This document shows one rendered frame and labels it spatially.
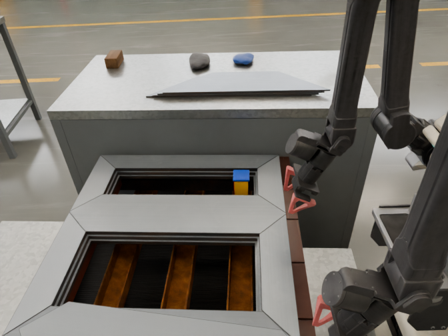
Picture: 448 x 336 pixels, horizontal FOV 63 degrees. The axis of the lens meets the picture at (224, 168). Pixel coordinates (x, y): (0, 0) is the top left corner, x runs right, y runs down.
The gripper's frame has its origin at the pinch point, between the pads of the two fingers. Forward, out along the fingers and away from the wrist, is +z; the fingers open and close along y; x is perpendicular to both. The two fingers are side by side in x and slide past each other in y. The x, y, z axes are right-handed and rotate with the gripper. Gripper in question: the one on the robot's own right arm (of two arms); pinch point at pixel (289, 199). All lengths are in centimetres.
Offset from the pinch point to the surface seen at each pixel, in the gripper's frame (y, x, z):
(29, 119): -236, -142, 184
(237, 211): -10.2, -7.2, 19.2
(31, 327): 29, -55, 43
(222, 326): 30.5, -11.9, 21.5
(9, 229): -16, -77, 67
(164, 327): 30.3, -24.8, 28.0
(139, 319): 28, -31, 31
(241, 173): -26.5, -6.6, 15.5
